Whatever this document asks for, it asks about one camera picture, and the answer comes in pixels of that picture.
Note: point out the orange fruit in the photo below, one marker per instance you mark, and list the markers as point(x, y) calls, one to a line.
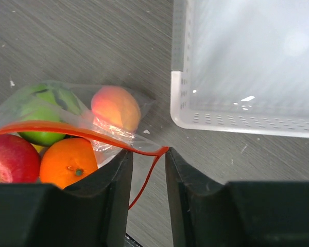
point(67, 162)

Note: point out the white plastic basket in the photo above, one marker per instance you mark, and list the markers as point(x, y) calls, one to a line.
point(241, 66)

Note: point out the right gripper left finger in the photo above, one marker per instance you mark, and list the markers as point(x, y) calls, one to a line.
point(91, 212)

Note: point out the clear zip top bag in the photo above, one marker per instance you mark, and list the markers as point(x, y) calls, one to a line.
point(106, 139)

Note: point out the green watermelon ball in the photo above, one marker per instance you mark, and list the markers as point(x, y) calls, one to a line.
point(43, 102)

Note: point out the yellow lemon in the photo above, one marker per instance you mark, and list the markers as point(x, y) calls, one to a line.
point(38, 148)

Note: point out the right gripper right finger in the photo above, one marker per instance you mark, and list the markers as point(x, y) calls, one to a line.
point(204, 212)

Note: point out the red apple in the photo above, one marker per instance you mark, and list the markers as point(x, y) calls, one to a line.
point(19, 160)

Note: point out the pink peach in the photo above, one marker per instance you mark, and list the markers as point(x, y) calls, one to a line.
point(116, 106)

